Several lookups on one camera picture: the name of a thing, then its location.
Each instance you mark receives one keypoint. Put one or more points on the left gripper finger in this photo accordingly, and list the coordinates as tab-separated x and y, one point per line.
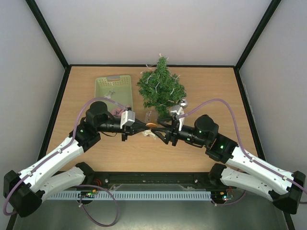
139	123
144	130

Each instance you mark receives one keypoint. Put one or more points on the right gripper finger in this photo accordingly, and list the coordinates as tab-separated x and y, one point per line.
162	133
167	121

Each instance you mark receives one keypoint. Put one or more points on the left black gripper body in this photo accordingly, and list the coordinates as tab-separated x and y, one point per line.
125	132

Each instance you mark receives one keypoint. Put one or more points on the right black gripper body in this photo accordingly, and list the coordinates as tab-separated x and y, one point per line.
173	133

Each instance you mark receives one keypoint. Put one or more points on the brown gingerbread ornament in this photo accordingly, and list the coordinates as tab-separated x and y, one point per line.
151	126

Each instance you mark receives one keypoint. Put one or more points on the silver ball ornament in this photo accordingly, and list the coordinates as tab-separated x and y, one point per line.
183	103

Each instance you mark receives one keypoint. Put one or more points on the small green christmas tree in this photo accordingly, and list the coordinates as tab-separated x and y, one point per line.
160	88

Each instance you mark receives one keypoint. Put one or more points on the green plastic basket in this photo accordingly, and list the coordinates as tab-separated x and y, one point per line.
117	88

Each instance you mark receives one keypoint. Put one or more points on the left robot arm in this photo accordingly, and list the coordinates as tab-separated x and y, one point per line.
26	190

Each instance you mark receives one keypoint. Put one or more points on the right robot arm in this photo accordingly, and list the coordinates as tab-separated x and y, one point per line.
235	166

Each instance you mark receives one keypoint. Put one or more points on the pink ornaments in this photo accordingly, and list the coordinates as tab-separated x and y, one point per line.
118	111

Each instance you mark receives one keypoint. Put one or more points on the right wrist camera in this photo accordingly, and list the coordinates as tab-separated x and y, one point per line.
178	111

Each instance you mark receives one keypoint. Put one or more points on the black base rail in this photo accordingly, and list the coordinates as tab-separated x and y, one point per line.
199	180

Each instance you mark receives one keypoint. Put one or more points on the white slotted cable duct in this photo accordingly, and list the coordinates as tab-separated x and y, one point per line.
135	195

